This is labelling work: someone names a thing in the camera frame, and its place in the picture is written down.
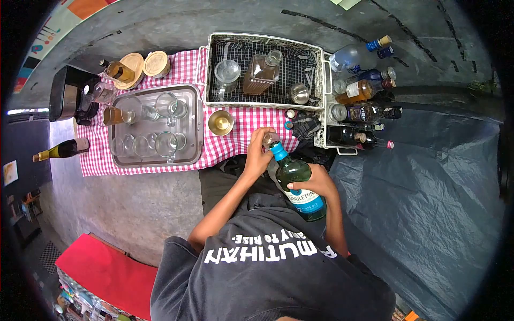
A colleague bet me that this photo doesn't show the person's left hand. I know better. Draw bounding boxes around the person's left hand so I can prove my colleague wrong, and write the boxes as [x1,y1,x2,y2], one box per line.
[243,127,278,180]

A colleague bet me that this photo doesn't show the person's right hand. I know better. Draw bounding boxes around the person's right hand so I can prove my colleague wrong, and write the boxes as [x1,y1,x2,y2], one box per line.
[287,163,340,201]

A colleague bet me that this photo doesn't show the small clear glass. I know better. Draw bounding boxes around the small clear glass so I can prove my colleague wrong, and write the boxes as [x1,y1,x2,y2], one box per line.
[263,132,281,151]

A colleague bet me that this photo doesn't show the green bottle with blue label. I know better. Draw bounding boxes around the green bottle with blue label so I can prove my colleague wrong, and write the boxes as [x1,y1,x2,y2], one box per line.
[270,141,328,222]

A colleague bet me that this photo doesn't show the red checked cloth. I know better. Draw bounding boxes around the red checked cloth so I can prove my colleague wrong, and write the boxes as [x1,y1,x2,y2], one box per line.
[76,48,302,177]

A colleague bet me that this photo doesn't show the dark grey folded cloth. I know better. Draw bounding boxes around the dark grey folded cloth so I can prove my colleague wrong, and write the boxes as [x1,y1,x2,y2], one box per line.
[292,111,322,141]

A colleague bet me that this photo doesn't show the brass bowl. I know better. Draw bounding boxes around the brass bowl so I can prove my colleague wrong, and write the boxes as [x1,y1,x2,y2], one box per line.
[208,110,235,136]

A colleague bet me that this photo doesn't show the round metal cup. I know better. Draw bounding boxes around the round metal cup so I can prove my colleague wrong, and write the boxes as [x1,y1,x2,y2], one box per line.
[288,83,311,105]

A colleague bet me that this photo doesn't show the square glass decanter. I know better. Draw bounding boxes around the square glass decanter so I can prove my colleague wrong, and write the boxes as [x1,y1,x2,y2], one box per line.
[242,49,283,95]

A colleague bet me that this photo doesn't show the glass mug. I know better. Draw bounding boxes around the glass mug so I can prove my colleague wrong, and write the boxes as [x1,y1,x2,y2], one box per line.
[214,59,241,102]
[154,131,188,163]
[154,92,188,127]

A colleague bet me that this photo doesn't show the metal tray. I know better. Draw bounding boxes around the metal tray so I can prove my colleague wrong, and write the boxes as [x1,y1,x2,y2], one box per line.
[108,83,205,168]

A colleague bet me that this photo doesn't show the dark bottle with pink cap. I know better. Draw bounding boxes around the dark bottle with pink cap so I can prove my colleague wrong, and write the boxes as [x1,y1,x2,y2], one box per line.
[327,126,395,151]

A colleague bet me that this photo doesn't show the dark bottle with black cap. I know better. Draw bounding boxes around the dark bottle with black cap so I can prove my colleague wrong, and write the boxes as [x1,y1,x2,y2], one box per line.
[329,102,403,124]

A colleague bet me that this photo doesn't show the person's body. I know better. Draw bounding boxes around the person's body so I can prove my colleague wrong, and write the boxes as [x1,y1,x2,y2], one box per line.
[150,193,397,321]

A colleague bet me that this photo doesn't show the amber liquor bottle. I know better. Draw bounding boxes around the amber liquor bottle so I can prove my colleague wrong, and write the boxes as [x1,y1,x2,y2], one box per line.
[335,78,396,105]

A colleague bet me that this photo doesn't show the clear bottle with cork stopper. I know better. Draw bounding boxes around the clear bottle with cork stopper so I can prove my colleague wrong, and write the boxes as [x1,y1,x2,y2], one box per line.
[329,35,393,74]

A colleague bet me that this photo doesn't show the blue plastic tarp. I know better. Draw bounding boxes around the blue plastic tarp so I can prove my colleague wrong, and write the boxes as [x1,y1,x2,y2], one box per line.
[327,106,507,321]

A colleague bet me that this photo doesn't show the blue glass bottle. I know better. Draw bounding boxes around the blue glass bottle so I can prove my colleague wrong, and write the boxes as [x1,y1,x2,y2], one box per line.
[347,67,397,84]

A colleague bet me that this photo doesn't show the jar with wooden lid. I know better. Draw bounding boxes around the jar with wooden lid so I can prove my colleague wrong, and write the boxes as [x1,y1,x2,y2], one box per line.
[143,51,172,79]

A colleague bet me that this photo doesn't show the large wine glass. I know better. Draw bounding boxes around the large wine glass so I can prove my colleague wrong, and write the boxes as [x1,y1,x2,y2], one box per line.
[116,97,159,124]

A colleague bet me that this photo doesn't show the round wooden board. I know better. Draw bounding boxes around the round wooden board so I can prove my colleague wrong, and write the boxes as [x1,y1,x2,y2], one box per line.
[114,52,145,90]

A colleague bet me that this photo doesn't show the glass with amber liquid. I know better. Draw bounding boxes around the glass with amber liquid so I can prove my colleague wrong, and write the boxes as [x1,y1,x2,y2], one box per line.
[102,106,129,127]

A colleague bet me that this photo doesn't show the amber glass bottle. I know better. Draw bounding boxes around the amber glass bottle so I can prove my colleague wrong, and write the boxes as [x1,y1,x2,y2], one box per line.
[99,59,136,84]

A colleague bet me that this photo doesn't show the clear glass jar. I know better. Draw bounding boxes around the clear glass jar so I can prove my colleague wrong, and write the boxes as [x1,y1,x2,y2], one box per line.
[92,82,118,105]

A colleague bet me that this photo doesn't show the black and silver appliance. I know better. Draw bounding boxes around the black and silver appliance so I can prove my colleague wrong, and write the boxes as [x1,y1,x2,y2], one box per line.
[48,65,101,127]

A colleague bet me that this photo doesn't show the dark wine bottle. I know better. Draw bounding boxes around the dark wine bottle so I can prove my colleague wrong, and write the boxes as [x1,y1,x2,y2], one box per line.
[32,137,90,163]

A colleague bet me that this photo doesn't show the colourful printed mat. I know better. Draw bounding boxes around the colourful printed mat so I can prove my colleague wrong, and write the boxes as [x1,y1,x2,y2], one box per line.
[13,0,121,95]

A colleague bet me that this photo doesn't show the large white wire basket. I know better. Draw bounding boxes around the large white wire basket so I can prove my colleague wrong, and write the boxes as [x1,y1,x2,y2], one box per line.
[204,33,327,111]

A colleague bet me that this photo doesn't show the small white wire rack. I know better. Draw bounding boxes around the small white wire rack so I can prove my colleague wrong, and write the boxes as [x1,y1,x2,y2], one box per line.
[314,51,359,156]

